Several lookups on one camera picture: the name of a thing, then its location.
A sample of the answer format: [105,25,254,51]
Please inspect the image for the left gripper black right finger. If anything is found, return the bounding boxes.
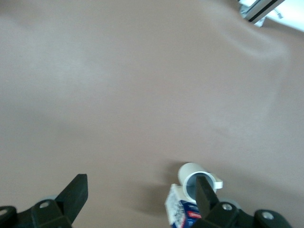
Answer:
[190,176,293,228]

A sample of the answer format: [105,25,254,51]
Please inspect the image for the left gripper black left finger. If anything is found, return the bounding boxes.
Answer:
[0,173,88,228]

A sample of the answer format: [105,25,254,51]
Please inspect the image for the blue milk carton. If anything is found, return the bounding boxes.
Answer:
[165,183,205,228]

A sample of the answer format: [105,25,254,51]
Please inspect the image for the cream ribbed mug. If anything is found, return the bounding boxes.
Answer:
[178,162,224,205]

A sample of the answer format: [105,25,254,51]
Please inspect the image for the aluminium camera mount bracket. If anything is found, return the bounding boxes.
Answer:
[238,0,285,28]

